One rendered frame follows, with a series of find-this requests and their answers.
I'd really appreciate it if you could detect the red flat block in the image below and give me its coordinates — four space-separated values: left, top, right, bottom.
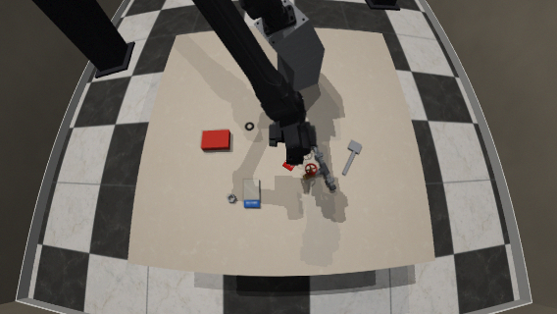
201 130 230 151

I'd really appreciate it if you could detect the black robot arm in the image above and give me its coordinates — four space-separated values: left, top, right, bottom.
192 0 311 166

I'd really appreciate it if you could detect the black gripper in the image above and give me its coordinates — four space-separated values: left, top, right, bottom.
269 122 317 147

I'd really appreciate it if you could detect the red number tag with silver chain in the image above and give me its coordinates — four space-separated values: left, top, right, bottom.
283 160 294 171

